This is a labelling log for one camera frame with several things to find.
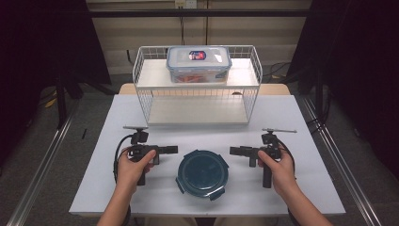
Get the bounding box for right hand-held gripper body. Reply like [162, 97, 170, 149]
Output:
[249, 127, 297, 189]

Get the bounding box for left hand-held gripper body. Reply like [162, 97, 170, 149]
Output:
[122, 125, 160, 186]

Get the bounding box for round dark green food container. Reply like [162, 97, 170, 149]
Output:
[175, 149, 231, 202]

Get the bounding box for white wire shelf rack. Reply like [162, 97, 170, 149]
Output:
[132, 44, 263, 127]

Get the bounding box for clear rectangular food container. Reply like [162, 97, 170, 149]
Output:
[166, 45, 233, 85]

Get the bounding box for person's left hand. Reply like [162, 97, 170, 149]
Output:
[116, 149, 157, 194]

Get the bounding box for person's right hand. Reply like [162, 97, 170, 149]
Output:
[257, 150, 299, 197]

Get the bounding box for wooden table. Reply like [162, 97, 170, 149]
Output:
[118, 83, 292, 96]

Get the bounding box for person's legs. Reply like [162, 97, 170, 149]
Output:
[144, 217, 277, 226]

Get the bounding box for black metal stand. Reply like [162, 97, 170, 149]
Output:
[54, 70, 70, 130]
[314, 66, 325, 121]

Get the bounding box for yellow floor item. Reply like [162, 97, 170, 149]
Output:
[42, 89, 60, 109]

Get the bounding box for dark curtain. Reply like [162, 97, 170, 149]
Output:
[0, 0, 111, 168]
[286, 0, 399, 172]

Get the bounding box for black horizontal metal bar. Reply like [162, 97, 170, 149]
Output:
[88, 8, 312, 19]

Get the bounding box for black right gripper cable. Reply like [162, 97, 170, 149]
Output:
[275, 137, 297, 226]

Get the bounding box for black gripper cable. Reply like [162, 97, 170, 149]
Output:
[275, 137, 297, 226]
[113, 134, 136, 226]

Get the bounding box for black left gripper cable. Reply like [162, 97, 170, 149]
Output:
[113, 134, 136, 226]

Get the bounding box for metal floor rail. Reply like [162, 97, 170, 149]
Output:
[301, 96, 383, 226]
[6, 102, 80, 226]

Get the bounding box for black floor cables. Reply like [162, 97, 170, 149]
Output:
[263, 61, 294, 80]

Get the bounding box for black wall cable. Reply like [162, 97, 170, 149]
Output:
[179, 7, 186, 47]

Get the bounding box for white wall socket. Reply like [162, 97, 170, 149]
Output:
[174, 0, 199, 9]

